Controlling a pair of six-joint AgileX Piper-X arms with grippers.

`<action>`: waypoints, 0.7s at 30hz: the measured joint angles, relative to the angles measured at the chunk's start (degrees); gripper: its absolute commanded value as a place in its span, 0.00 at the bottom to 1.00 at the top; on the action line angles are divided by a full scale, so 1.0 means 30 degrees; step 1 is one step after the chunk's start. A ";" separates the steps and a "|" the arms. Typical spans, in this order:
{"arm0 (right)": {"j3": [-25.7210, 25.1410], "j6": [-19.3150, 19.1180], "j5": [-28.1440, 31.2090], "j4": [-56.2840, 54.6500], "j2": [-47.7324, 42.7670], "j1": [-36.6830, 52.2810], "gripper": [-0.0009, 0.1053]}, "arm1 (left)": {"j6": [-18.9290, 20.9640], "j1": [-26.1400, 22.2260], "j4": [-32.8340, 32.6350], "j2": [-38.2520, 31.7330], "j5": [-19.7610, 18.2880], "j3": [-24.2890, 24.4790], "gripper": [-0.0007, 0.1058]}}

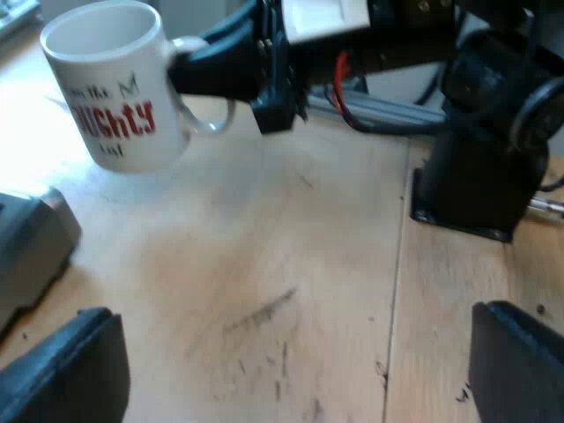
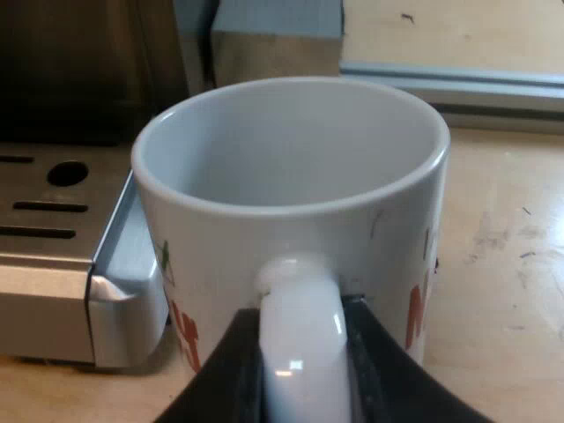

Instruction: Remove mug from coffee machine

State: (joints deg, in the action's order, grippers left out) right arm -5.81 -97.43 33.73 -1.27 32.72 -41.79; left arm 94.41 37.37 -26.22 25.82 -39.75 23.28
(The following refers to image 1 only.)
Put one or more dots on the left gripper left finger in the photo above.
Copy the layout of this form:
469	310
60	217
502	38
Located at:
66	374

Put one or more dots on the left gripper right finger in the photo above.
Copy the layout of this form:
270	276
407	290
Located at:
520	365

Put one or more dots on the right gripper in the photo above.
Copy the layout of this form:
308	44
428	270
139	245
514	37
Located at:
277	106

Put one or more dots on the white mug red black print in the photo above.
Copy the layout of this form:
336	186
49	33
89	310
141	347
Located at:
114	88

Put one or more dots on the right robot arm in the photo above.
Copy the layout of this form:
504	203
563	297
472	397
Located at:
476	176

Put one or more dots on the steel espresso machine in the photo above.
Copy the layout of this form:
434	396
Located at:
31	247

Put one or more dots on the white camera box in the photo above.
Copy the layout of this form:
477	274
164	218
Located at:
321	17

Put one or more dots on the aluminium rail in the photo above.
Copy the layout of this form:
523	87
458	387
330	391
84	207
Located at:
388	112

